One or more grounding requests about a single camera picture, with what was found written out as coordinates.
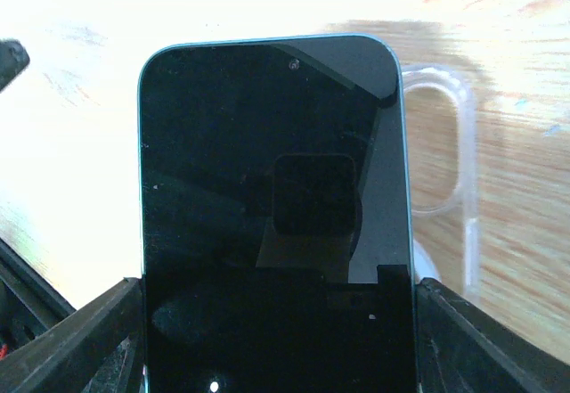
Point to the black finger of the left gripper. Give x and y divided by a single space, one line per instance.
14 58

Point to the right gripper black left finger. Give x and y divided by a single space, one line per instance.
69 355

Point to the teal phone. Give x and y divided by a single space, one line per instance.
276 218

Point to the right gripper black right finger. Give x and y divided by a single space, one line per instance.
463 349

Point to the black aluminium frame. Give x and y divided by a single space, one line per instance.
30 306

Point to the clear magsafe phone case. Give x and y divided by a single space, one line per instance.
441 126

